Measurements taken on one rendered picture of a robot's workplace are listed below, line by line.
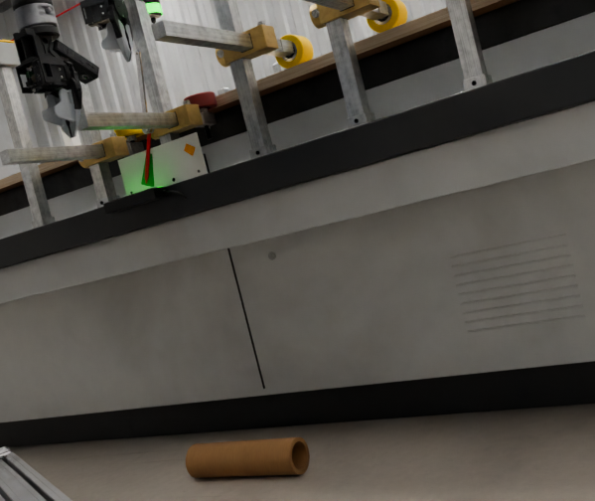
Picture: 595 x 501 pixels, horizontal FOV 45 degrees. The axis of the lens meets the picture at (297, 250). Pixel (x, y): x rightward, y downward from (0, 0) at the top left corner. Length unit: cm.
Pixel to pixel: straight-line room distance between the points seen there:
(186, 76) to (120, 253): 866
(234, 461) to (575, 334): 80
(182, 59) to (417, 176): 921
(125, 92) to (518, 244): 980
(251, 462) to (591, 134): 98
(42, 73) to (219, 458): 92
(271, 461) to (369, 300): 45
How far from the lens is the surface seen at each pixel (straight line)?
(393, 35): 166
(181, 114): 174
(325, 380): 191
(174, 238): 182
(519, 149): 142
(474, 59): 143
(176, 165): 176
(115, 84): 1132
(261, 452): 167
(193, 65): 1044
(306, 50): 179
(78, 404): 253
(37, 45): 152
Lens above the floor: 55
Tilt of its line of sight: 2 degrees down
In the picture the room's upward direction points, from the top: 14 degrees counter-clockwise
